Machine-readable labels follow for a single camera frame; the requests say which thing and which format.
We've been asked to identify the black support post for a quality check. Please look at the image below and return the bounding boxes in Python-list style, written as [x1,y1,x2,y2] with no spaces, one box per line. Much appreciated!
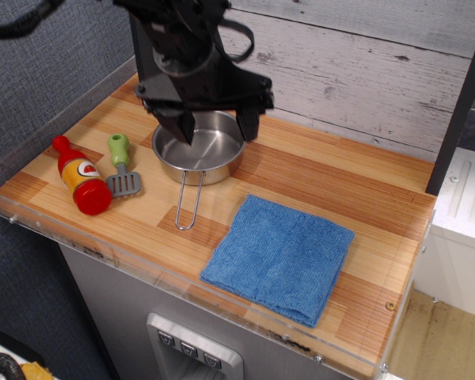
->
[425,51,475,196]
[129,14,161,100]

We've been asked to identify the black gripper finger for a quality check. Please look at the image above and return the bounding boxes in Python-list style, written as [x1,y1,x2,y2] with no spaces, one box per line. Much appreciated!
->
[154,109,194,145]
[236,108,260,141]

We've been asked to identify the red toy ketchup bottle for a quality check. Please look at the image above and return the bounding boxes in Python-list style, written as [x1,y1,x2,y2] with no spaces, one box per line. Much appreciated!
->
[51,135,112,215]

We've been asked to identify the black left support post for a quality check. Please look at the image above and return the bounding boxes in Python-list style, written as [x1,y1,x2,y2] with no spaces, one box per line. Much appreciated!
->
[129,14,161,100]

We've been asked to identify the blue cloth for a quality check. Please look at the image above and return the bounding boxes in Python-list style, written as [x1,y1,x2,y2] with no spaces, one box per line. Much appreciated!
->
[200,195,355,328]

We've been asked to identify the green handled toy spatula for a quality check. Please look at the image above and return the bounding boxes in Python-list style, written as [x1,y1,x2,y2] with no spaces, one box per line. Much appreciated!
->
[106,133,141,198]

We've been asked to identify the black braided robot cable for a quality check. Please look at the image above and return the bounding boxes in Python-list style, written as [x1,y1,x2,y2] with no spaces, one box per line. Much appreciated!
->
[0,0,64,40]

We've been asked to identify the stainless steel pot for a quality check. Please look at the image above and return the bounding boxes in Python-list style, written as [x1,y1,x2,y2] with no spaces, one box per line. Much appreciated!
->
[151,111,246,230]

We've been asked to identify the black right support post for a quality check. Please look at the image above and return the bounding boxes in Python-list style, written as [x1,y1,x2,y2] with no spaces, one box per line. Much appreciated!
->
[425,51,475,196]

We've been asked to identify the silver dispenser button panel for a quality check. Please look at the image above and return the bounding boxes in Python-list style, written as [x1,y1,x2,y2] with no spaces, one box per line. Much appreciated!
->
[146,313,245,379]

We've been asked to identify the white drainboard counter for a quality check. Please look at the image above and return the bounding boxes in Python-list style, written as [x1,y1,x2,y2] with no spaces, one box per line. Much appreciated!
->
[434,148,475,238]

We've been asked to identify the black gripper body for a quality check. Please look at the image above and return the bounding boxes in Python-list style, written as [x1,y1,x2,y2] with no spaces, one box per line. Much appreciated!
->
[135,43,274,114]

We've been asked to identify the clear acrylic guard rail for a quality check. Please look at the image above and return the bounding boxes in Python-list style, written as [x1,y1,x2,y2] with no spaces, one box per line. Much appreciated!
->
[0,77,435,379]

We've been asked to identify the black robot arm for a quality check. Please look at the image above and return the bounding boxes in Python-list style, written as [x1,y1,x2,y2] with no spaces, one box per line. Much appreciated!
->
[114,1,274,144]

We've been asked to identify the grey toy kitchen cabinet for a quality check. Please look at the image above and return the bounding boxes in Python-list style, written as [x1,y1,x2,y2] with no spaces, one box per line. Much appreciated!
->
[61,246,345,379]

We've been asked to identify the yellow tape wad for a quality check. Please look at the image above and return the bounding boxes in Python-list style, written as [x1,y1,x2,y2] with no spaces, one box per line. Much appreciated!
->
[20,362,56,380]

